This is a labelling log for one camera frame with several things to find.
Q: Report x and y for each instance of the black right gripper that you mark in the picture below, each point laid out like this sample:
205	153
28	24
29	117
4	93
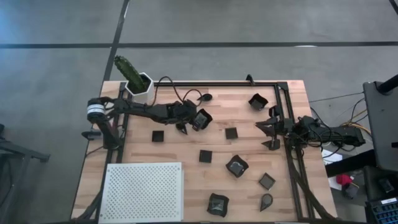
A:
284	127

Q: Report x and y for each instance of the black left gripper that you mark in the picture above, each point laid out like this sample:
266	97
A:
177	113

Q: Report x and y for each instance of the black wavy square mini plate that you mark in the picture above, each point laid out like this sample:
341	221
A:
237	166
205	119
217	204

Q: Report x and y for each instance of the black teardrop mini plate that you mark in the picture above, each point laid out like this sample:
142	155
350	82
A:
207	97
266	200

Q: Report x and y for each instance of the black deep square mini bowl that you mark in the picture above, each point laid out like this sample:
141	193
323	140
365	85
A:
258	102

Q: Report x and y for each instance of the small black square mini plate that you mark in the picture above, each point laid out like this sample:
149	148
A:
205	156
157	136
231	133

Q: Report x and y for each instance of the black flat-rimmed square plate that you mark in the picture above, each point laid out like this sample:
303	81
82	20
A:
267	181

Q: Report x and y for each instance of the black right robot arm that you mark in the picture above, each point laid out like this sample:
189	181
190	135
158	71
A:
342	137

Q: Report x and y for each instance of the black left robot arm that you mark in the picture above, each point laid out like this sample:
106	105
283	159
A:
136	109

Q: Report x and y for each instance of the white hexagonal plant pot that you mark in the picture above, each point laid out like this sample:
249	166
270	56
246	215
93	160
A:
146	96

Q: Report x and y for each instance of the white paper sheet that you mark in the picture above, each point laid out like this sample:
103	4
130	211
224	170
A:
333	185
331	156

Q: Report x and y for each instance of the green cactus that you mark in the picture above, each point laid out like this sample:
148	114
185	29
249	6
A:
127	71

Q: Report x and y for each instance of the black floor board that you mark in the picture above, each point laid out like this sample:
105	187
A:
351	163

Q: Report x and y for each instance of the red cloth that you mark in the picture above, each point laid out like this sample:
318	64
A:
343	179

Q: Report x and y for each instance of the white perforated metal shelf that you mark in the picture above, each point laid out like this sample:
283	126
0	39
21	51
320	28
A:
140	193

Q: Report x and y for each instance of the grey cloth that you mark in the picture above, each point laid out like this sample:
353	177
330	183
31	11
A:
350	191

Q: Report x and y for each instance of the grey metal cabinet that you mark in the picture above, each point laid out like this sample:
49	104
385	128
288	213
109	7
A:
384	130

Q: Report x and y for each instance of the black box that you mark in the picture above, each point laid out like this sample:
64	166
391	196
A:
377	183

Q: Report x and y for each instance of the black pole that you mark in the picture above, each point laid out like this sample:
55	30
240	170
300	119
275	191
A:
388	85

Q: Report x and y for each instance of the blue parts organizer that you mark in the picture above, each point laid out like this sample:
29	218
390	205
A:
384	213

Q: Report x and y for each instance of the dark metal stand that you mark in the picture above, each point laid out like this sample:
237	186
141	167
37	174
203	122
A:
31	154

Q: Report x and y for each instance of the black aluminium table frame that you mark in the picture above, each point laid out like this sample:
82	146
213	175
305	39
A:
217	84

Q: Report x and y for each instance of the black frame clamp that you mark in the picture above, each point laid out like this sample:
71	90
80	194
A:
249	79

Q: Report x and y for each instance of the black table edge mount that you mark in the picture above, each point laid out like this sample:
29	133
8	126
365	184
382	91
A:
90	134

